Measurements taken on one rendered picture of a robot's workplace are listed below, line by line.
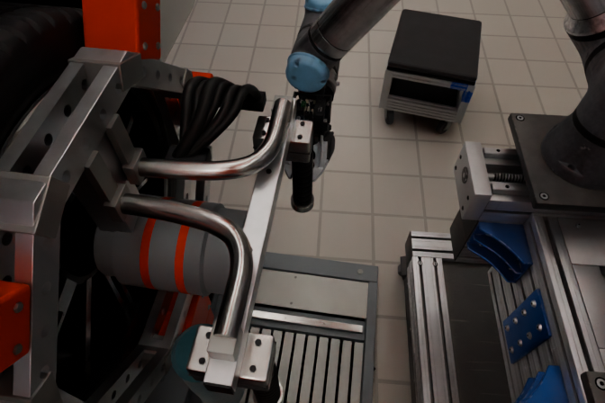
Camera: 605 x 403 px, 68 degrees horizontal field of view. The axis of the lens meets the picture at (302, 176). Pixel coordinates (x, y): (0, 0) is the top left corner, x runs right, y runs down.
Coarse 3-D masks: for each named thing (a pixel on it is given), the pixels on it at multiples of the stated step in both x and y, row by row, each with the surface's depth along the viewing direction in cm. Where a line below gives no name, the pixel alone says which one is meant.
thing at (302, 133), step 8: (264, 120) 71; (296, 120) 71; (256, 128) 70; (264, 128) 70; (296, 128) 70; (304, 128) 70; (312, 128) 70; (256, 136) 69; (264, 136) 69; (296, 136) 69; (304, 136) 69; (312, 136) 72; (256, 144) 70; (296, 144) 68; (304, 144) 68; (288, 152) 70; (296, 152) 70; (304, 152) 69; (288, 160) 72; (296, 160) 71; (304, 160) 71
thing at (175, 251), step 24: (240, 216) 65; (96, 240) 63; (120, 240) 62; (144, 240) 62; (168, 240) 62; (192, 240) 61; (216, 240) 62; (96, 264) 65; (120, 264) 62; (144, 264) 62; (168, 264) 62; (192, 264) 61; (216, 264) 61; (168, 288) 64; (192, 288) 63; (216, 288) 63
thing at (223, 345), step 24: (96, 168) 49; (120, 192) 54; (120, 216) 54; (144, 216) 54; (168, 216) 53; (192, 216) 52; (216, 216) 52; (240, 240) 50; (240, 264) 49; (240, 288) 47; (240, 312) 46; (216, 336) 45; (240, 336) 46
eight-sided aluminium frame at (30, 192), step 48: (96, 48) 54; (48, 96) 49; (96, 96) 49; (48, 144) 48; (96, 144) 50; (0, 192) 41; (48, 192) 42; (0, 240) 43; (48, 240) 44; (48, 288) 44; (48, 336) 45; (144, 336) 83; (0, 384) 44; (48, 384) 45; (144, 384) 71
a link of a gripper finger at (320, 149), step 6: (318, 144) 82; (324, 144) 82; (318, 150) 81; (324, 150) 81; (318, 156) 80; (324, 156) 80; (318, 162) 79; (324, 162) 79; (318, 168) 78; (324, 168) 80; (312, 174) 78; (318, 174) 78; (312, 180) 77
